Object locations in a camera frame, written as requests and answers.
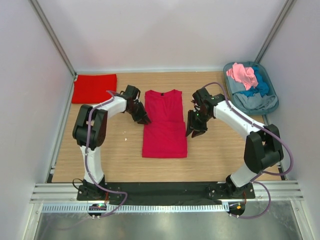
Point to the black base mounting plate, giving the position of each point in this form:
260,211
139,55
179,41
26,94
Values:
166,193

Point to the blue t-shirt in basket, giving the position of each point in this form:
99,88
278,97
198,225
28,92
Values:
262,88

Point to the left aluminium frame post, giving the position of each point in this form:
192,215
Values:
52,35

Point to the folded red t-shirt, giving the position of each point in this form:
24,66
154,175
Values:
93,89

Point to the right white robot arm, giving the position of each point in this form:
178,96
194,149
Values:
262,146

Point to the right aluminium frame post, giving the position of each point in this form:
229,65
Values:
280,19

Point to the pink t-shirt in basket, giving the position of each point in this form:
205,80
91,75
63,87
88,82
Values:
243,75

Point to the grey t-shirt in basket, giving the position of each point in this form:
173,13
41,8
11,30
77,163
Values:
252,103

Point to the aluminium frame post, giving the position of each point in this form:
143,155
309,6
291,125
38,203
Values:
280,19
52,35

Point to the aluminium front rail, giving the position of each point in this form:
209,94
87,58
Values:
284,190

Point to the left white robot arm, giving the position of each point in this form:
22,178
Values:
90,133

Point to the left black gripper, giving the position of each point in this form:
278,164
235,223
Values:
142,118

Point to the teal plastic laundry basket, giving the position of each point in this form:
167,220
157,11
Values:
266,79

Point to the magenta t-shirt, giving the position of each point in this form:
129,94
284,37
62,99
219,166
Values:
165,137

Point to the slotted cable duct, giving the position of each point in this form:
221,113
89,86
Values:
98,207

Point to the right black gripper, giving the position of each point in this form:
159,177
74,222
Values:
192,125

